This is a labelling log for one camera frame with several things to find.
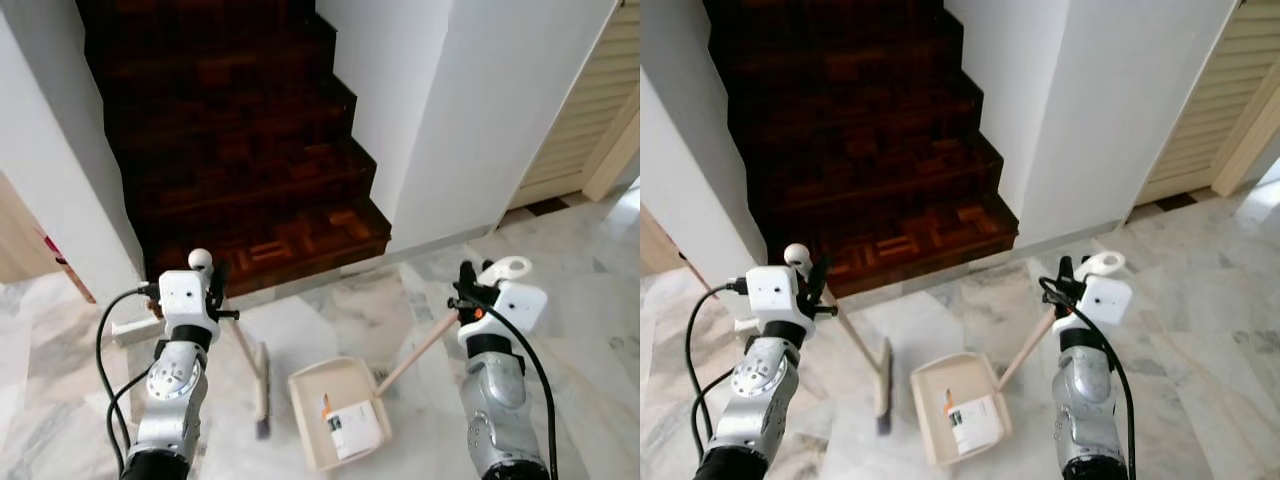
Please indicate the light wooden cabinet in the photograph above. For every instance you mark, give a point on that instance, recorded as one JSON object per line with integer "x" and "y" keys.
{"x": 658, "y": 250}
{"x": 20, "y": 240}

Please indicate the white-tipped wooden broom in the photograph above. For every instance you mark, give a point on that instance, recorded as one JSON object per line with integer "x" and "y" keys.
{"x": 884, "y": 385}
{"x": 263, "y": 390}

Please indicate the white orange carton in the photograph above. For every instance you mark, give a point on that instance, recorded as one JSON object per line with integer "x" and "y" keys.
{"x": 355, "y": 428}
{"x": 978, "y": 425}

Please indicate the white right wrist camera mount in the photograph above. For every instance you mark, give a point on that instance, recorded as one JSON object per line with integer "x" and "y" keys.
{"x": 522, "y": 306}
{"x": 1106, "y": 300}

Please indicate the dark wooden staircase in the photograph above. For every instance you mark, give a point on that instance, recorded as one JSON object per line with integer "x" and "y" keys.
{"x": 860, "y": 140}
{"x": 230, "y": 140}

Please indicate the white power strip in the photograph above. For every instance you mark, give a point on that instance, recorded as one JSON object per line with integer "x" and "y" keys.
{"x": 746, "y": 326}

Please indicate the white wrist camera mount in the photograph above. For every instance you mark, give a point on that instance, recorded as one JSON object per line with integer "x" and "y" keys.
{"x": 186, "y": 300}
{"x": 522, "y": 306}
{"x": 1106, "y": 300}
{"x": 774, "y": 297}

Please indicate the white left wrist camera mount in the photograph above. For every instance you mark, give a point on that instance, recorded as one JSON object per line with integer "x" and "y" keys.
{"x": 774, "y": 297}
{"x": 186, "y": 300}

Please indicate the beige louvred door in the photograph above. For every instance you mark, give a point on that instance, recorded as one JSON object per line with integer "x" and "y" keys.
{"x": 585, "y": 110}
{"x": 1210, "y": 100}

